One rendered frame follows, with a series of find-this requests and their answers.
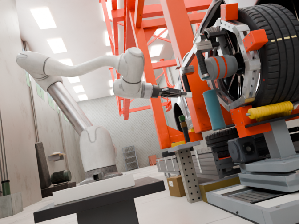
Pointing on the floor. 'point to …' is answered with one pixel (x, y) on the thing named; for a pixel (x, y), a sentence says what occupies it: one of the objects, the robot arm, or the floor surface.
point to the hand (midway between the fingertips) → (186, 94)
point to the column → (188, 175)
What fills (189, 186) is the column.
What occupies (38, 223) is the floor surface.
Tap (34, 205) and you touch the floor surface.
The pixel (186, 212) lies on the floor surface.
